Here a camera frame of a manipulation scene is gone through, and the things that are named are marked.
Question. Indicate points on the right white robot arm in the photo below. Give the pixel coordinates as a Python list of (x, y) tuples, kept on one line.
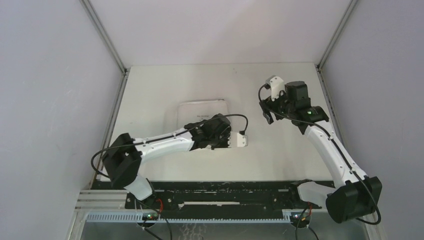
[(355, 195)]

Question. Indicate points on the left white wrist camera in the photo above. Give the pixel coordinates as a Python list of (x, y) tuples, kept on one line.
[(237, 140)]

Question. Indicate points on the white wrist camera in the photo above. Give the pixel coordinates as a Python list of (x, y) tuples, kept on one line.
[(237, 140), (276, 86)]

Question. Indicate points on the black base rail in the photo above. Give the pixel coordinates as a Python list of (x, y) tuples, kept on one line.
[(227, 201)]

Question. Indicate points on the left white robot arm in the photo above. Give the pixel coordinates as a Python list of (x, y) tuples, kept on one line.
[(123, 159)]

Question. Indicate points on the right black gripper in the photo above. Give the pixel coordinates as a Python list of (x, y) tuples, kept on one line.
[(272, 105)]

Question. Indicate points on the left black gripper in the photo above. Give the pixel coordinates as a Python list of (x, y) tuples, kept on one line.
[(226, 133)]

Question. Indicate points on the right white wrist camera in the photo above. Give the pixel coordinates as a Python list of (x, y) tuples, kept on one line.
[(276, 86)]

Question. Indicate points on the white medicine kit case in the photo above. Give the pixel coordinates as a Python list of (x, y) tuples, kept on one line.
[(196, 111)]

